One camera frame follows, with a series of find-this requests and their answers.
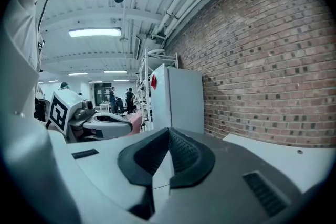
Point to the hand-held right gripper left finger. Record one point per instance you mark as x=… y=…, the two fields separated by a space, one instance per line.
x=110 y=178

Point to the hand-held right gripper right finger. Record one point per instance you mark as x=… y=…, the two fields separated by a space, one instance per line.
x=223 y=186

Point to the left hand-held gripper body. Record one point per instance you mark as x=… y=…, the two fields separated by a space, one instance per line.
x=59 y=112

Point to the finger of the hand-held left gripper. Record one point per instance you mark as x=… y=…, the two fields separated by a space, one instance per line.
x=113 y=129
x=110 y=115

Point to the person's left hand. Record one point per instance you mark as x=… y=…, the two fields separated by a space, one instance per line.
x=82 y=135

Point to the pink cloth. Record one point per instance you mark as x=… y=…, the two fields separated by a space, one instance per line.
x=135 y=123

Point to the white ceiling light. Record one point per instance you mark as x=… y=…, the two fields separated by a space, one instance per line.
x=115 y=71
x=94 y=32
x=78 y=74

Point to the white metal shelf rack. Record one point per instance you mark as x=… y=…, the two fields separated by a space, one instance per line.
x=146 y=81

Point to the red paper tag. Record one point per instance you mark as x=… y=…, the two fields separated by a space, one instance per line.
x=153 y=82

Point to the grey refrigerator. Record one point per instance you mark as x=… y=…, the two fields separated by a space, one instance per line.
x=183 y=97

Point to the person's beige shirt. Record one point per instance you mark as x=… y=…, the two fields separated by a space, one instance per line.
x=21 y=47

